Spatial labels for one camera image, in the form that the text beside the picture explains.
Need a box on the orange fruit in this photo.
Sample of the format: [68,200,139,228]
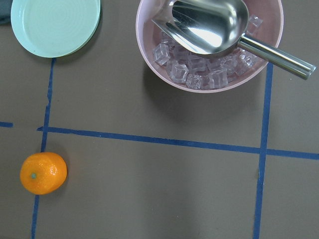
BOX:
[19,152,67,195]

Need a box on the light green plate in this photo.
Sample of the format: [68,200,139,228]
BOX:
[10,0,101,58]

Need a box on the clear ice cubes pile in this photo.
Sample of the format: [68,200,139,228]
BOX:
[152,14,264,90]

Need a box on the metal ice scoop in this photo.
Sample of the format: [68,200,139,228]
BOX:
[152,0,316,80]

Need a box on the pink bowl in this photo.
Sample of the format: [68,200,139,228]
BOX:
[136,0,284,94]

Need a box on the dark grey folded cloth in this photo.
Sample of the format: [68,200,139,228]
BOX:
[0,0,13,24]

